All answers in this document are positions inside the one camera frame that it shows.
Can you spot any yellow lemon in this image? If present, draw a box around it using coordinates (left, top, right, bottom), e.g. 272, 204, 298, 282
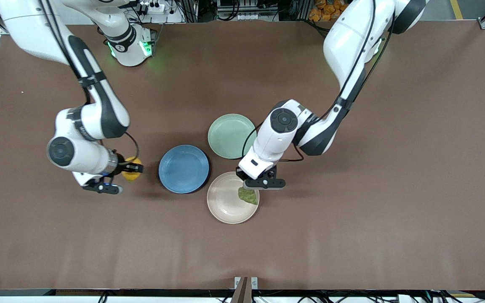
121, 157, 143, 182

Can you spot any green lettuce leaf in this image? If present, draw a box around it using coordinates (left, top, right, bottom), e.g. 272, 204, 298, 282
238, 186, 259, 205

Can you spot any beige plate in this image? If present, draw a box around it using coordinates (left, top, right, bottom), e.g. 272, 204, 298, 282
207, 171, 260, 224

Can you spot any mint green plate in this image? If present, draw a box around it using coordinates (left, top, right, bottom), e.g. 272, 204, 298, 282
208, 114, 257, 159

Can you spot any blue plate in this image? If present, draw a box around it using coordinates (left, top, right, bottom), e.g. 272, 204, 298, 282
158, 145, 211, 194

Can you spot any white power strip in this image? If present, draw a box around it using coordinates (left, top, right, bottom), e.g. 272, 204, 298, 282
135, 1, 165, 13

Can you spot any orange snack bag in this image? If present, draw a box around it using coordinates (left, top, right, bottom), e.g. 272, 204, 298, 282
309, 0, 345, 22

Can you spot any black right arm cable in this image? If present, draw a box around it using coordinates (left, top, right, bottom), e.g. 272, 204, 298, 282
38, 0, 140, 165

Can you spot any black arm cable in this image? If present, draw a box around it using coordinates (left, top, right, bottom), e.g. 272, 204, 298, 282
242, 0, 394, 163
38, 0, 140, 165

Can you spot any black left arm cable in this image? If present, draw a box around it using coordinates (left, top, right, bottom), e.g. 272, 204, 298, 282
242, 0, 394, 163

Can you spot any metal table edge bracket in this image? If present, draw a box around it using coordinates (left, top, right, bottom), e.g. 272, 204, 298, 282
231, 276, 258, 303

